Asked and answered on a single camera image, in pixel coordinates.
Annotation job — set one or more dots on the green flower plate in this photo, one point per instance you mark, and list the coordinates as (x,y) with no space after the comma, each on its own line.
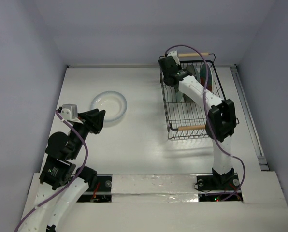
(178,94)

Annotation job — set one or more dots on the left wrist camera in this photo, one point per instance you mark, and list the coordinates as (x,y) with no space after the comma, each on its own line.
(69,112)

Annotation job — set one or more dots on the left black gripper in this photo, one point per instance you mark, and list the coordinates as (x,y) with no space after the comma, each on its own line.
(95,123)

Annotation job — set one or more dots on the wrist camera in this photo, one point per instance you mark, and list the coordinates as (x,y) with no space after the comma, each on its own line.
(69,112)
(174,55)

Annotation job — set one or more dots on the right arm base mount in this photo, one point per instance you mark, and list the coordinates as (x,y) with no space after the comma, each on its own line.
(211,191)

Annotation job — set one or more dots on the teal red plate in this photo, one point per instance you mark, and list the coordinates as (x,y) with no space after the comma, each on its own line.
(205,71)

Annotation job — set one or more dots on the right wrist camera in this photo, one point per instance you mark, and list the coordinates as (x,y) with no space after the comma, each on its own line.
(174,55)

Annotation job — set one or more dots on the white bowl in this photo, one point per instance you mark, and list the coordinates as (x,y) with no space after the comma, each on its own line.
(114,104)

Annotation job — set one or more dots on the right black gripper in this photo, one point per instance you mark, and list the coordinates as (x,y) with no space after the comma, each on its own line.
(166,64)

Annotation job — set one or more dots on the black wire dish rack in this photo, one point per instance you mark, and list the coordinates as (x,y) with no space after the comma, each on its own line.
(181,114)

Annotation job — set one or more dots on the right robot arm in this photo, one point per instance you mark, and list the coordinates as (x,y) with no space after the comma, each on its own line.
(220,113)

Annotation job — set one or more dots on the grey brown plate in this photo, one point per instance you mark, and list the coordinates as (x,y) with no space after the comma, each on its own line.
(191,68)

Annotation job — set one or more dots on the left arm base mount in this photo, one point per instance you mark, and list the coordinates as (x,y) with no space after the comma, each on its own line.
(100,193)

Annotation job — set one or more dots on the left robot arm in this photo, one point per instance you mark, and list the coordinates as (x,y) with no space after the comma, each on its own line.
(65,176)

